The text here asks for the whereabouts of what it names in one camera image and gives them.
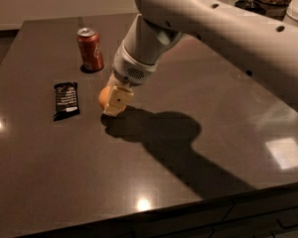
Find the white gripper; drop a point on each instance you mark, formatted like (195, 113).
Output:
(131, 68)

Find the orange fruit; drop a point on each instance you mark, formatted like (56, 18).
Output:
(110, 100)

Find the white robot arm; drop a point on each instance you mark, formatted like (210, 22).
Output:
(263, 48)

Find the black rxbar chocolate wrapper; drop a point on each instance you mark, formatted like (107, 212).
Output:
(66, 100)

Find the red soda can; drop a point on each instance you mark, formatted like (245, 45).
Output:
(89, 45)

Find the dark box on counter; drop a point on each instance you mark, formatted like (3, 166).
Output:
(255, 6)

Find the dark cabinet drawers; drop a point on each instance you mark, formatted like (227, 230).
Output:
(264, 213)

